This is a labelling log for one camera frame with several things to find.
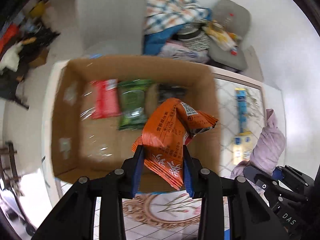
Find yellow snack box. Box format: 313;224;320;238
202;21;237;51

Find black stroller frame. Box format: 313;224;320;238
1;28;60;109

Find black striped hat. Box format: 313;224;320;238
176;27;210;51

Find orange snack packet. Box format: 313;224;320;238
132;98;218;190

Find grey cushioned seat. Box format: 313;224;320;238
206;0;251;72

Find dark wooden chair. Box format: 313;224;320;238
1;141;24;197

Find yellow tissue pack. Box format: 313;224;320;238
233;133;253;165

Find clear plastic bottle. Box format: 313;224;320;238
223;12;234;28

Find black snack packet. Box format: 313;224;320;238
158;83;187;105

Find open cardboard box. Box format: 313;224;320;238
46;55;221;192

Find grey chair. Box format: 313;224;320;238
75;0;146;55

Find small cardboard box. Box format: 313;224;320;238
28;48;49;68

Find orange plastic bag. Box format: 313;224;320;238
0;23;19;55

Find green wet wipes pack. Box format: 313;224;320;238
118;79;152;131

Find yellow bucket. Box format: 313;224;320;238
29;1;50;18

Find plaid blanket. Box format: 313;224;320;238
143;0;212;56

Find blue tube packet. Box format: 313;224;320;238
235;88;250;136

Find white goose plush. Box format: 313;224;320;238
0;37;37;73

